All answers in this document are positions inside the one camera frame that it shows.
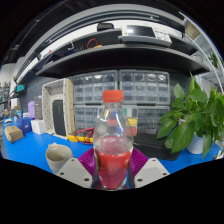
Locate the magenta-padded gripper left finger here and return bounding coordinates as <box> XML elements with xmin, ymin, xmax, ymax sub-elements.
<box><xmin>55</xmin><ymin>147</ymin><xmax>98</xmax><ymax>190</ymax></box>

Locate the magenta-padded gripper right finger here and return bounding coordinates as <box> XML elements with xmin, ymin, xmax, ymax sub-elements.
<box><xmin>129</xmin><ymin>147</ymin><xmax>170</xmax><ymax>189</ymax></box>

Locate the clear bottle with red cap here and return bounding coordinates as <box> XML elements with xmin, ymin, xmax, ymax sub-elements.
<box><xmin>92</xmin><ymin>89</ymin><xmax>135</xmax><ymax>192</ymax></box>

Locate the beige ceramic mug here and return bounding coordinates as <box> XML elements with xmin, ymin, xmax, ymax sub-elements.
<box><xmin>45</xmin><ymin>142</ymin><xmax>74</xmax><ymax>175</ymax></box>

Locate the flat black case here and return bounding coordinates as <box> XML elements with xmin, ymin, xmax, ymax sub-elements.
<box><xmin>133</xmin><ymin>132</ymin><xmax>183</xmax><ymax>162</ymax></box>

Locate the yellow multimeter with red leads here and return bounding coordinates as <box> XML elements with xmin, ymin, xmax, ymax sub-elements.
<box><xmin>85</xmin><ymin>38</ymin><xmax>104</xmax><ymax>50</ymax></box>
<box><xmin>67</xmin><ymin>127</ymin><xmax>96</xmax><ymax>145</ymax></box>

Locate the clear small-parts drawer cabinet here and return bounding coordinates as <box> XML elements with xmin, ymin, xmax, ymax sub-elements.
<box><xmin>73</xmin><ymin>105</ymin><xmax>101</xmax><ymax>133</ymax></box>
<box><xmin>72</xmin><ymin>69</ymin><xmax>119</xmax><ymax>105</ymax></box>
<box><xmin>133</xmin><ymin>105</ymin><xmax>172</xmax><ymax>135</ymax></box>
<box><xmin>119</xmin><ymin>68</ymin><xmax>171</xmax><ymax>106</ymax></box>

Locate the multicoloured parts organizer box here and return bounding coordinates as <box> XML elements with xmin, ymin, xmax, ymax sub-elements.
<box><xmin>98</xmin><ymin>106</ymin><xmax>139</xmax><ymax>136</ymax></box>

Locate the black oblong speaker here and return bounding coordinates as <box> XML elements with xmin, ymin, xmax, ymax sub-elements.
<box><xmin>51</xmin><ymin>99</ymin><xmax>68</xmax><ymax>137</ymax></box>

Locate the green potted plant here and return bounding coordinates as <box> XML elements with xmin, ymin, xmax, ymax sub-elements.
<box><xmin>155</xmin><ymin>72</ymin><xmax>224</xmax><ymax>159</ymax></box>

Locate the small white box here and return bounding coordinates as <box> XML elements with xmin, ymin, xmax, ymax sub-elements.
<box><xmin>30</xmin><ymin>119</ymin><xmax>47</xmax><ymax>136</ymax></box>

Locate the small brown cardboard box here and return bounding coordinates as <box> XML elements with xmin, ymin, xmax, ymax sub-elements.
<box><xmin>3</xmin><ymin>125</ymin><xmax>25</xmax><ymax>144</ymax></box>

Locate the grey box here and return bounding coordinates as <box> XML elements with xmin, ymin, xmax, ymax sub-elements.
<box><xmin>34</xmin><ymin>95</ymin><xmax>44</xmax><ymax>120</ymax></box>

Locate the purple box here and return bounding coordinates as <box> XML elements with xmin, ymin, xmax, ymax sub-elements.
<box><xmin>27</xmin><ymin>100</ymin><xmax>36</xmax><ymax>120</ymax></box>

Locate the beige perforated tray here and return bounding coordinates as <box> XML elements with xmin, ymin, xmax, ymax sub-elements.
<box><xmin>41</xmin><ymin>78</ymin><xmax>76</xmax><ymax>139</ymax></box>

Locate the black workbench shelf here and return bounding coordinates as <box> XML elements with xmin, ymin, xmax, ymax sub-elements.
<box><xmin>35</xmin><ymin>28</ymin><xmax>211</xmax><ymax>79</ymax></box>

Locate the white shelf unit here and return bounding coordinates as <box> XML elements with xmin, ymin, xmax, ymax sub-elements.
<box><xmin>179</xmin><ymin>11</ymin><xmax>224</xmax><ymax>88</ymax></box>

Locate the white benchtop oscilloscope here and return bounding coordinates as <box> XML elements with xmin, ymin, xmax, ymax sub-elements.
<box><xmin>120</xmin><ymin>23</ymin><xmax>173</xmax><ymax>48</ymax></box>

